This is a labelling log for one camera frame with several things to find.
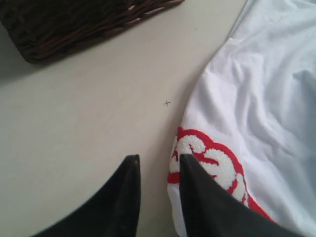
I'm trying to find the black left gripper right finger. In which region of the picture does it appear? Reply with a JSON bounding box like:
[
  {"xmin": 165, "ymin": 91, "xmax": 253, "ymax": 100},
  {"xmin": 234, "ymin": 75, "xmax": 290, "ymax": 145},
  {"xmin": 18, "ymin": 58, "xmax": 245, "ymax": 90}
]
[{"xmin": 180, "ymin": 155, "xmax": 316, "ymax": 237}]

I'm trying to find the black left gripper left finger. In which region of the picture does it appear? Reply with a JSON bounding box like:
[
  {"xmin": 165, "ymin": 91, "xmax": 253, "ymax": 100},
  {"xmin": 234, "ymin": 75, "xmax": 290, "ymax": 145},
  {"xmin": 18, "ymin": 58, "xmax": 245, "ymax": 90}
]
[{"xmin": 36, "ymin": 155, "xmax": 140, "ymax": 237}]

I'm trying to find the dark brown wicker basket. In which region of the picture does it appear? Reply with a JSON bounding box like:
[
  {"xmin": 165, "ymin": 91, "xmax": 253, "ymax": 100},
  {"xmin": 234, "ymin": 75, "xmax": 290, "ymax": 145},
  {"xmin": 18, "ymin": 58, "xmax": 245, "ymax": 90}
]
[{"xmin": 0, "ymin": 0, "xmax": 182, "ymax": 64}]

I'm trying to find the white t-shirt red lettering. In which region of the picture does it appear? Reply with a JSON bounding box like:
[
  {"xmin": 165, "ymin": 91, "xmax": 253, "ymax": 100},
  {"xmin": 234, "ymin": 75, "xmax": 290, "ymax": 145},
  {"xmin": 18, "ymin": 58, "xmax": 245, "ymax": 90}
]
[{"xmin": 167, "ymin": 0, "xmax": 316, "ymax": 237}]

